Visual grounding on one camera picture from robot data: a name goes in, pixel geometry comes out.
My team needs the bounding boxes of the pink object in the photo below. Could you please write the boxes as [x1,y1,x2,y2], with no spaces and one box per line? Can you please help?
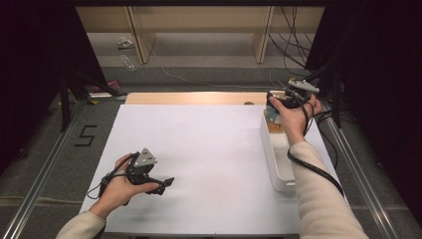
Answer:
[92,79,121,94]

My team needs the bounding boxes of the clear plastic bottle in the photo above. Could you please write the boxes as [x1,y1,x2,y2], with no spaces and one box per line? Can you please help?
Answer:
[119,54,138,73]

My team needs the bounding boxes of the person's left hand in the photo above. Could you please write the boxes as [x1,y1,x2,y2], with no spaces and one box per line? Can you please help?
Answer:
[89,152,161,220]

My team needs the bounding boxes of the white plastic bin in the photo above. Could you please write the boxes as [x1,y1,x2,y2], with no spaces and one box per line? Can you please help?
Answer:
[259,108,302,196]

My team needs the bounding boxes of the black metal stand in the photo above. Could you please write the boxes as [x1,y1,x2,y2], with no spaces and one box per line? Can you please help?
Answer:
[304,65,343,129]
[59,70,129,132]

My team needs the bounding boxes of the light wooden table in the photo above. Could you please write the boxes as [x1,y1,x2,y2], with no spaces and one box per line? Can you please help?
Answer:
[124,92,271,107]

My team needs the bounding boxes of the white table mat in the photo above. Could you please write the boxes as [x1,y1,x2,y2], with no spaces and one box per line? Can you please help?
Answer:
[79,104,349,236]

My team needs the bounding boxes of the person's right hand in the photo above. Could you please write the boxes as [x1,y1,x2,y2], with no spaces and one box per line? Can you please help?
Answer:
[269,94,323,147]

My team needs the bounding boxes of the dark curtain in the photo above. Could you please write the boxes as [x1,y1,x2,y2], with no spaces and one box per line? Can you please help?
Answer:
[304,0,422,218]
[0,0,108,175]

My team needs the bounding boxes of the aluminium floor rail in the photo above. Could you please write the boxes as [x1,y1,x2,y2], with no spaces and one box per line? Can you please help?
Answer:
[0,99,88,239]
[317,99,400,239]

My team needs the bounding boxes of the light wooden shelf frame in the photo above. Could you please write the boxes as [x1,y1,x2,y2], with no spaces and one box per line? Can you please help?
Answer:
[75,5,325,65]

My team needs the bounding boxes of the hanging black cables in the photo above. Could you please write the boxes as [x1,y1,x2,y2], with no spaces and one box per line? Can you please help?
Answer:
[268,5,317,78]

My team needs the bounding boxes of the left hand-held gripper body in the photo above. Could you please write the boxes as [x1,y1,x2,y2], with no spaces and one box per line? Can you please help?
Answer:
[124,147,158,187]

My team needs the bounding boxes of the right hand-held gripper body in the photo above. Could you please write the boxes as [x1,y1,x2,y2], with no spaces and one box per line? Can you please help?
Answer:
[266,79,320,111]

